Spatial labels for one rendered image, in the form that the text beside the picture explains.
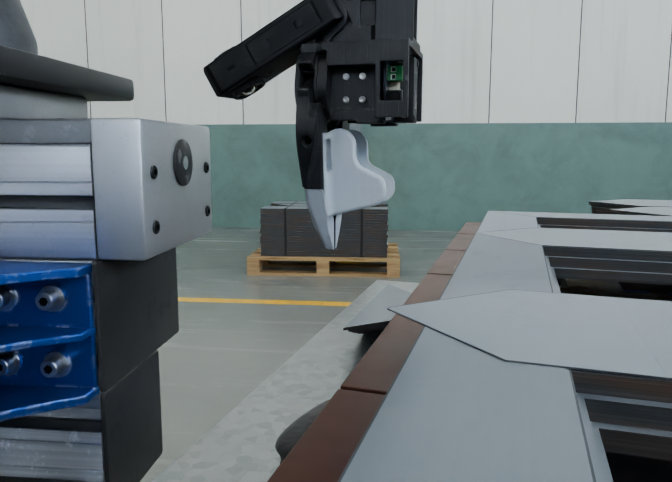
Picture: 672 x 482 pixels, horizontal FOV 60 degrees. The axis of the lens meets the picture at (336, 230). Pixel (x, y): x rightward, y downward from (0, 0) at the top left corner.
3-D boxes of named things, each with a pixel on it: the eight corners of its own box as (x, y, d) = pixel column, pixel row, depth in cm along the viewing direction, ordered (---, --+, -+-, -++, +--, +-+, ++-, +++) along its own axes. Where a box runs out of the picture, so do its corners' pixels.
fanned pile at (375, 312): (457, 296, 118) (457, 277, 117) (428, 363, 81) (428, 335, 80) (397, 292, 122) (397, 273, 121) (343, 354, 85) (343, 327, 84)
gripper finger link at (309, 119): (316, 190, 41) (316, 61, 39) (296, 190, 41) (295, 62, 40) (335, 186, 45) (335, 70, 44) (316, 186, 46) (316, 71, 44)
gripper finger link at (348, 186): (381, 258, 41) (383, 127, 40) (303, 254, 43) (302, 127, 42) (389, 251, 44) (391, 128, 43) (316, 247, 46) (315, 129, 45)
